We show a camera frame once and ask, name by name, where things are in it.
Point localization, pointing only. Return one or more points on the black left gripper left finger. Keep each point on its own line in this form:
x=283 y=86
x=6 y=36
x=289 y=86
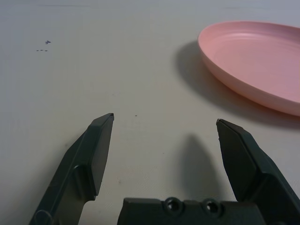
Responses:
x=79 y=164

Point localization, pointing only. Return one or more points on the pink round plate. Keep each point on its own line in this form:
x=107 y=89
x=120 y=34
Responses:
x=253 y=61

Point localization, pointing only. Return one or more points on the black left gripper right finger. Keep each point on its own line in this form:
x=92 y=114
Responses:
x=253 y=168

